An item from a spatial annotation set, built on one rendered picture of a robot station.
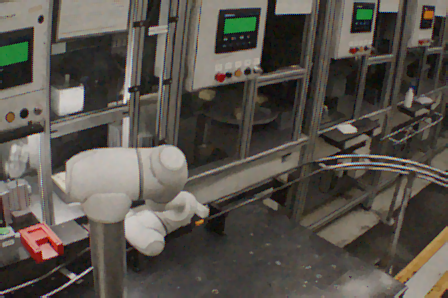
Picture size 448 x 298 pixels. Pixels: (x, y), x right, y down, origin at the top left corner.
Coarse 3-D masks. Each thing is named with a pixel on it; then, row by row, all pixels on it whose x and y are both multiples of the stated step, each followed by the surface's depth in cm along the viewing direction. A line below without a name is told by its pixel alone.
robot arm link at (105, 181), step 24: (72, 168) 126; (96, 168) 126; (120, 168) 128; (72, 192) 127; (96, 192) 127; (120, 192) 129; (96, 216) 130; (120, 216) 132; (96, 240) 135; (120, 240) 137; (96, 264) 138; (120, 264) 139; (96, 288) 142; (120, 288) 142
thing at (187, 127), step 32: (288, 0) 250; (320, 0) 269; (288, 32) 260; (320, 32) 280; (288, 64) 270; (192, 96) 232; (224, 96) 246; (288, 96) 313; (192, 128) 239; (224, 128) 255; (192, 160) 248; (224, 160) 264
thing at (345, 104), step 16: (384, 0) 317; (384, 16) 325; (384, 32) 333; (400, 32) 351; (384, 48) 340; (336, 64) 303; (352, 64) 316; (384, 64) 374; (336, 80) 309; (352, 80) 323; (368, 80) 389; (336, 96) 316; (352, 96) 330; (336, 112) 323; (352, 112) 338; (320, 128) 316
